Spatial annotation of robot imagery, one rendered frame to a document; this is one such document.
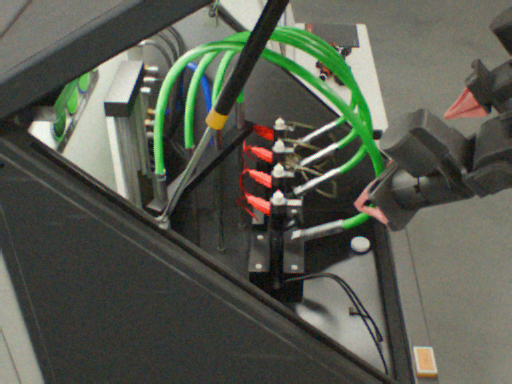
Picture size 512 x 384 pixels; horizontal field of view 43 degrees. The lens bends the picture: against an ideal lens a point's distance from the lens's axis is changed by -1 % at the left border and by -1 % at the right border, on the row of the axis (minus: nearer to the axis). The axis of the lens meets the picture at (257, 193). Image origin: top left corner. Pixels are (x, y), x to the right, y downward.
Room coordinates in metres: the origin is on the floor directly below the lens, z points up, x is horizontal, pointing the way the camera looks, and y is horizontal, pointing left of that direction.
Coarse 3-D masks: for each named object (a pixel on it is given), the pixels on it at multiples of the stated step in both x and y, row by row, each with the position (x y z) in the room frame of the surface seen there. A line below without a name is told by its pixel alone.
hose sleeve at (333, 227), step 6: (330, 222) 0.77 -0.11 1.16; (336, 222) 0.76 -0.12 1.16; (312, 228) 0.78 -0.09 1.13; (318, 228) 0.77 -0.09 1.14; (324, 228) 0.77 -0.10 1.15; (330, 228) 0.76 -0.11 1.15; (336, 228) 0.76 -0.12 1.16; (342, 228) 0.75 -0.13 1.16; (306, 234) 0.78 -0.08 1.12; (312, 234) 0.77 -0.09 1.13; (318, 234) 0.77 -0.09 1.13; (324, 234) 0.76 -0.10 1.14
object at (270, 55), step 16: (208, 48) 0.85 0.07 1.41; (224, 48) 0.84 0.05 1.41; (240, 48) 0.82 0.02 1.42; (176, 64) 0.87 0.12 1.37; (288, 64) 0.80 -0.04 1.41; (320, 80) 0.78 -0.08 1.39; (160, 96) 0.88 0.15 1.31; (336, 96) 0.77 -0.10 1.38; (160, 112) 0.89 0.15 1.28; (352, 112) 0.76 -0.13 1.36; (160, 128) 0.89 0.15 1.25; (160, 144) 0.89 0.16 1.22; (368, 144) 0.74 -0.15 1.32; (160, 160) 0.89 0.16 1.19; (160, 176) 0.89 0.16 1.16; (352, 224) 0.75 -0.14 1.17
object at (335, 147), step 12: (300, 36) 1.04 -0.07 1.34; (324, 48) 1.04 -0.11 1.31; (228, 60) 1.05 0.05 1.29; (336, 60) 1.04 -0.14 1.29; (348, 72) 1.04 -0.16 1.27; (216, 84) 1.05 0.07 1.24; (216, 96) 1.05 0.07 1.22; (216, 132) 1.05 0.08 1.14; (216, 144) 1.05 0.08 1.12; (336, 144) 1.04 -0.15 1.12; (312, 156) 1.04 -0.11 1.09; (324, 156) 1.04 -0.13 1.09
